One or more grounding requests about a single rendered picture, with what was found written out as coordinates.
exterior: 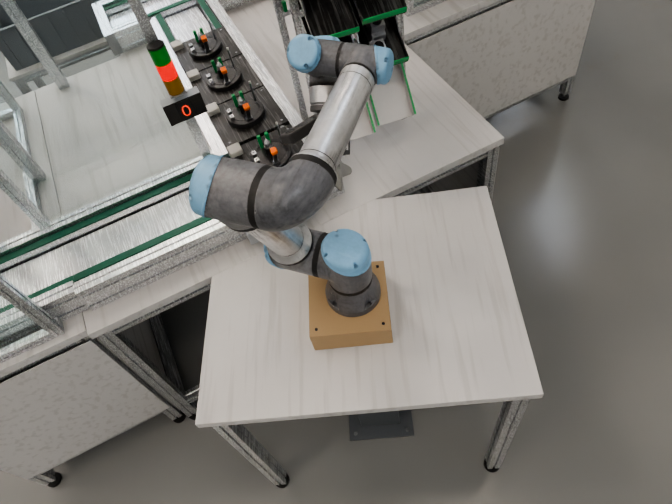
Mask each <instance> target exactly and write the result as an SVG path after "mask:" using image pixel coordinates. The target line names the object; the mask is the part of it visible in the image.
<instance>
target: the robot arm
mask: <svg viewBox="0 0 672 504"><path fill-rule="evenodd" d="M287 58H288V61H289V63H290V64H291V66H292V67H294V68H295V69H296V70H297V71H299V72H301V73H305V74H308V75H309V103H310V104H311V105H312V106H310V112H316V113H317V114H315V115H312V116H310V117H309V118H307V119H306V120H304V121H302V122H301V123H299V124H297V125H296V126H294V127H292V128H290V129H288V130H286V132H284V133H283V134H281V135H280V139H281V141H282V143H283V144H284V145H287V144H296V143H298V142H299V141H300V140H301V139H303V138H305V137H306V136H308V137H307V138H306V140H305V142H304V144H303V146H302V148H301V150H300V152H299V153H296V154H294V155H293V156H291V158H290V159H289V161H288V163H287V165H285V166H283V167H275V166H270V165H266V164H261V163H256V162H250V161H245V160H240V159H235V158H230V157H225V156H224V155H220V156H219V155H207V156H205V157H203V159H201V160H200V161H199V162H198V164H197V165H196V167H195V169H194V171H193V174H192V177H191V180H190V185H189V204H190V207H191V209H192V211H193V212H194V213H195V214H197V215H200V216H202V217H203V218H206V217H208V218H212V219H215V220H218V221H220V222H222V223H223V224H224V225H226V226H227V227H229V228H230V229H232V230H234V231H237V232H248V233H250V234H251V235H252V236H254V237H255V238H256V239H258V240H259V241H260V242H261V243H263V244H264V253H265V255H264V256H265V258H266V260H267V262H268V263H269V264H271V265H272V266H275V267H277V268H279V269H287V270H290V271H294V272H298V273H302V274H306V275H310V276H314V277H318V278H322V279H326V280H328V281H327V284H326V289H325V293H326V298H327V302H328V304H329V306H330V307H331V308H332V309H333V310H334V311H335V312H336V313H338V314H340V315H342V316H345V317H359V316H363V315H365V314H367V313H369V312H370V311H372V310H373V309H374V308H375V307H376V305H377V304H378V302H379V300H380V296H381V288H380V283H379V280H378V278H377V276H376V275H375V274H374V273H373V272H372V264H371V260H372V256H371V251H370V248H369V245H368V243H367V241H366V239H365V238H364V237H363V236H362V235H361V234H360V233H358V232H356V231H354V230H351V229H337V231H332V232H330V233H326V232H322V231H317V230H313V229H310V228H308V227H307V226H306V225H305V224H304V223H303V222H304V221H306V220H307V219H309V218H310V217H311V216H313V215H314V214H315V213H316V212H317V211H318V210H319V209H320V208H321V207H322V206H323V205H324V204H325V202H326V201H327V200H328V198H329V197H330V195H331V193H332V191H333V189H334V187H336V188H337V189H338V190H339V191H342V189H343V180H342V177H345V176H347V175H349V174H351V173H352V169H351V167H350V166H348V165H346V164H344V163H342V161H341V158H342V156H343V155H350V138H351V136H352V134H353V132H354V130H355V127H356V125H357V123H358V121H359V119H360V116H361V114H362V112H363V110H364V108H365V105H366V103H367V101H368V99H369V97H370V94H371V92H372V90H373V88H374V85H375V84H377V85H379V84H383V85H385V84H387V83H388V82H389V81H390V79H391V76H392V72H393V66H394V55H393V52H392V50H391V49H390V48H386V47H380V46H376V45H366V44H357V43H349V42H343V41H340V40H339V39H338V38H337V37H332V36H315V37H314V36H313V35H308V34H299V35H297V36H295V37H294V38H293V39H292V40H291V41H290V43H289V45H288V48H287ZM347 145H348V150H346V147H347Z"/></svg>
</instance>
